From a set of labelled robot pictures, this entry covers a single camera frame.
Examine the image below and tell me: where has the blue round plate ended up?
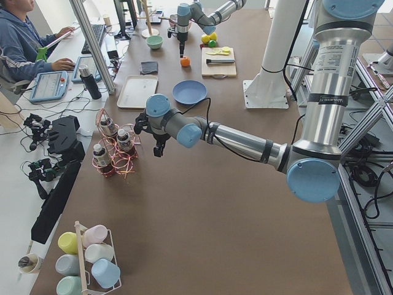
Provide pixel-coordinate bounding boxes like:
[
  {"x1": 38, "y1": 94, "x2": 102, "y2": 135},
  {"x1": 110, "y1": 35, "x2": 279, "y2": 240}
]
[{"x1": 172, "y1": 80, "x2": 208, "y2": 105}]

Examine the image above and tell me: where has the tea bottle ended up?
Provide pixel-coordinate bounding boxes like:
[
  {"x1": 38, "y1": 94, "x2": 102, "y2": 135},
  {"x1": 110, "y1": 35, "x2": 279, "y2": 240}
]
[
  {"x1": 99, "y1": 116, "x2": 118, "y2": 138},
  {"x1": 93, "y1": 143, "x2": 115, "y2": 177},
  {"x1": 117, "y1": 128, "x2": 138, "y2": 159}
]

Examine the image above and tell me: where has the pink ice bowl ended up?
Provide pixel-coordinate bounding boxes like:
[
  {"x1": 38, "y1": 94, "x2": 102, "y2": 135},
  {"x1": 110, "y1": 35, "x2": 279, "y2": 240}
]
[{"x1": 169, "y1": 14, "x2": 191, "y2": 33}]

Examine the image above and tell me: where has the lower whole lemon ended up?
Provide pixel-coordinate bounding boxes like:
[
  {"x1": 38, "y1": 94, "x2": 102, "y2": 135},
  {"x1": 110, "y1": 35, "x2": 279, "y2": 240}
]
[{"x1": 201, "y1": 34, "x2": 211, "y2": 44}]

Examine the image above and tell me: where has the mint green bowl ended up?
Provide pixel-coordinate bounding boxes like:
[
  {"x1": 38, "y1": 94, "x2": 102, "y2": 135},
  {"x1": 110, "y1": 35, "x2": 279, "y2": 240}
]
[{"x1": 146, "y1": 35, "x2": 163, "y2": 50}]

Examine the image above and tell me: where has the paper cup with pens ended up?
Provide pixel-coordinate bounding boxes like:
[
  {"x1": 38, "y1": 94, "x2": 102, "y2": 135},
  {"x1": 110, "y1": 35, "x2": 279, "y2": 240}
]
[{"x1": 18, "y1": 253, "x2": 42, "y2": 273}]

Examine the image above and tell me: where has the orange mandarin fruit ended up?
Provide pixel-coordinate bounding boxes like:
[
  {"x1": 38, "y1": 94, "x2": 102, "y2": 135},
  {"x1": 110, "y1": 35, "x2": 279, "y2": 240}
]
[{"x1": 180, "y1": 55, "x2": 190, "y2": 68}]

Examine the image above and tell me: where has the back right tea bottle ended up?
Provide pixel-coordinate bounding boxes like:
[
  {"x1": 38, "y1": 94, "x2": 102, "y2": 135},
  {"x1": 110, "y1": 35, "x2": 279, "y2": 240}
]
[{"x1": 117, "y1": 128, "x2": 138, "y2": 159}]

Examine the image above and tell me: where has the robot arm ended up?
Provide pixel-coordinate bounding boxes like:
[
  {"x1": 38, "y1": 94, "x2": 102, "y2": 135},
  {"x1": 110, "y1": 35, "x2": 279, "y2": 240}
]
[
  {"x1": 176, "y1": 0, "x2": 246, "y2": 58},
  {"x1": 141, "y1": 1, "x2": 384, "y2": 202}
]

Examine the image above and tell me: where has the yellow plastic knife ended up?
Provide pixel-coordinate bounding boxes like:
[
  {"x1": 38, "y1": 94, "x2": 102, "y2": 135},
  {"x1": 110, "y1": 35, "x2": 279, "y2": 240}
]
[{"x1": 206, "y1": 50, "x2": 230, "y2": 56}]

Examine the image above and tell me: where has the black thermos bottle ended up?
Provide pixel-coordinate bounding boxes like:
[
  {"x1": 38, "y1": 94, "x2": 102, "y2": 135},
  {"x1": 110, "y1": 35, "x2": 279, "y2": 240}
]
[{"x1": 79, "y1": 65, "x2": 102, "y2": 100}]

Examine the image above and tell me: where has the blue teach pendant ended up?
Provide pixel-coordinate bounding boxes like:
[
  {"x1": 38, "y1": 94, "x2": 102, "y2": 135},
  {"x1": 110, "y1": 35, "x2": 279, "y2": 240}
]
[
  {"x1": 29, "y1": 71, "x2": 68, "y2": 103},
  {"x1": 71, "y1": 55, "x2": 104, "y2": 84}
]

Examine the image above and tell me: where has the yellow plastic cup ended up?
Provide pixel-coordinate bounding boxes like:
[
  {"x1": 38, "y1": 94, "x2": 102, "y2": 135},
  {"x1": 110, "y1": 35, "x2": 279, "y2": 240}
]
[{"x1": 58, "y1": 232, "x2": 78, "y2": 254}]

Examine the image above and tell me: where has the white plastic cup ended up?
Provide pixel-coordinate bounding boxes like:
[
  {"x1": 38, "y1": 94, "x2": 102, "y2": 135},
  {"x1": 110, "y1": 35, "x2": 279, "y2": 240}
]
[{"x1": 85, "y1": 243, "x2": 115, "y2": 264}]

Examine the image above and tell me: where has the pink plastic cup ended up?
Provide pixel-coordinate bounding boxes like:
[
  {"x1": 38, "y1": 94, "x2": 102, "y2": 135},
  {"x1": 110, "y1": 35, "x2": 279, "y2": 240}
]
[{"x1": 82, "y1": 224, "x2": 108, "y2": 248}]

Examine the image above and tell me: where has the seated person blue hoodie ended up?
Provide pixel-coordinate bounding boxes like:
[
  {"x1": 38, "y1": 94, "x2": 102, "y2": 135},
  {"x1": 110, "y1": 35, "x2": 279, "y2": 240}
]
[{"x1": 1, "y1": 1, "x2": 75, "y2": 82}]

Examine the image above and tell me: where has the copper wire bottle rack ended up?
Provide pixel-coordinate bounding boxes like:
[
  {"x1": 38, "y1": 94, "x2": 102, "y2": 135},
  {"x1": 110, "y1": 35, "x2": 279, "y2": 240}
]
[{"x1": 91, "y1": 108, "x2": 141, "y2": 179}]

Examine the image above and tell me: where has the grey plastic cup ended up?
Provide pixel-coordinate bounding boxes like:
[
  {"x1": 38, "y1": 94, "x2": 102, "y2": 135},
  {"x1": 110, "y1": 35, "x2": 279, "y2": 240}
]
[{"x1": 55, "y1": 254, "x2": 80, "y2": 276}]

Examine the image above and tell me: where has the lower blue teach pendant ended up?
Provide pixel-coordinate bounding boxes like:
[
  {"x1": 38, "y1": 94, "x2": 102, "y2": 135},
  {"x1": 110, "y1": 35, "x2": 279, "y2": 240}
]
[{"x1": 29, "y1": 71, "x2": 68, "y2": 103}]

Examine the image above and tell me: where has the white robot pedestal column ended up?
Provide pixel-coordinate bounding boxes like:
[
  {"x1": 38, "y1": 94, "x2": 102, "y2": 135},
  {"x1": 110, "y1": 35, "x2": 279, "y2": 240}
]
[{"x1": 243, "y1": 0, "x2": 309, "y2": 109}]

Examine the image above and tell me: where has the white wire cup rack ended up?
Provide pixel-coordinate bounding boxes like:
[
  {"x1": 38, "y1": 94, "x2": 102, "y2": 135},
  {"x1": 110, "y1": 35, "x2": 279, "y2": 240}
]
[{"x1": 74, "y1": 221, "x2": 123, "y2": 295}]

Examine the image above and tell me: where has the upper blue teach pendant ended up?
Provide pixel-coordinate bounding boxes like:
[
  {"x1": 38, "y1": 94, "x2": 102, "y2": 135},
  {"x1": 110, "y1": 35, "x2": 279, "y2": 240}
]
[{"x1": 71, "y1": 55, "x2": 104, "y2": 84}]

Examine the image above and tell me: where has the cream rabbit tray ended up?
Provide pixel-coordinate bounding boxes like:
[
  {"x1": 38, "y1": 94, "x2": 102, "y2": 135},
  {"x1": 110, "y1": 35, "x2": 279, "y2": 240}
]
[{"x1": 117, "y1": 75, "x2": 158, "y2": 109}]

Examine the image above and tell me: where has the mint plastic cup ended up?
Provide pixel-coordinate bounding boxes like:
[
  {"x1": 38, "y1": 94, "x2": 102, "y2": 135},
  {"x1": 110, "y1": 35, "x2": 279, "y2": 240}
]
[{"x1": 56, "y1": 276, "x2": 82, "y2": 295}]

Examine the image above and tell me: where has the back left tea bottle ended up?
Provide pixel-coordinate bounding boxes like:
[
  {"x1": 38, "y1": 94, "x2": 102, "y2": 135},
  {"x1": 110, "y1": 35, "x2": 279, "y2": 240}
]
[{"x1": 99, "y1": 116, "x2": 118, "y2": 138}]

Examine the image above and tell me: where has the steel muddler black tip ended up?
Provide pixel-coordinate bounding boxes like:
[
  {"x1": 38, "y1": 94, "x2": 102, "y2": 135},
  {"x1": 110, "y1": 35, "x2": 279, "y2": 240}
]
[{"x1": 206, "y1": 58, "x2": 235, "y2": 65}]

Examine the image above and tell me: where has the front tea bottle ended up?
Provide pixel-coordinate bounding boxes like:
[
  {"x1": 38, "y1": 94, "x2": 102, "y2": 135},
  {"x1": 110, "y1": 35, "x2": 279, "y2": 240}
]
[{"x1": 93, "y1": 143, "x2": 115, "y2": 177}]

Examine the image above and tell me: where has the light blue plastic cup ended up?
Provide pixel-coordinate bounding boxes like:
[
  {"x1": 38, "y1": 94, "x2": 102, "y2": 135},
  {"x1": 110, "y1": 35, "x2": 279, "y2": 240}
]
[{"x1": 91, "y1": 258, "x2": 120, "y2": 289}]

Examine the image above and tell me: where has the bamboo cutting board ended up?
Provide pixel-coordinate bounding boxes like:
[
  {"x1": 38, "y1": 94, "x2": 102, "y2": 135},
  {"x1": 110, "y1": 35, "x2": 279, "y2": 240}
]
[{"x1": 201, "y1": 47, "x2": 237, "y2": 77}]

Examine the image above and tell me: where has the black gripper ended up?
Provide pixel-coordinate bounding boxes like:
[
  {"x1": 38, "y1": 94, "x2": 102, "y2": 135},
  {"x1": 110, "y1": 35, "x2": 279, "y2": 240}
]
[
  {"x1": 177, "y1": 32, "x2": 188, "y2": 58},
  {"x1": 153, "y1": 132, "x2": 169, "y2": 157}
]

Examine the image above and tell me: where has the upper lemon half slice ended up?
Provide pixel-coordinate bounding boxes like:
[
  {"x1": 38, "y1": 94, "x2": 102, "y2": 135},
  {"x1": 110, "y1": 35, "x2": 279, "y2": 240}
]
[{"x1": 221, "y1": 47, "x2": 231, "y2": 53}]

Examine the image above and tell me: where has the grey folded cloth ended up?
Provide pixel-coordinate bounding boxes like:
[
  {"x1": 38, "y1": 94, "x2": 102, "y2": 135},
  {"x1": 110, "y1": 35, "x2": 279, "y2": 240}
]
[{"x1": 139, "y1": 61, "x2": 158, "y2": 75}]

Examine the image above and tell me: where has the black keyboard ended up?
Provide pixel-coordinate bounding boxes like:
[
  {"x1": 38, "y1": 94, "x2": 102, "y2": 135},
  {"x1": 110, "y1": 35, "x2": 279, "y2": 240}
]
[{"x1": 80, "y1": 23, "x2": 107, "y2": 55}]

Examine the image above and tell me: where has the wooden cup stand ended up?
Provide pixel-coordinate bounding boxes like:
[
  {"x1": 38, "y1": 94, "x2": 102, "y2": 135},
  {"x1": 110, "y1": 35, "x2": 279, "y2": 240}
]
[{"x1": 140, "y1": 0, "x2": 160, "y2": 39}]

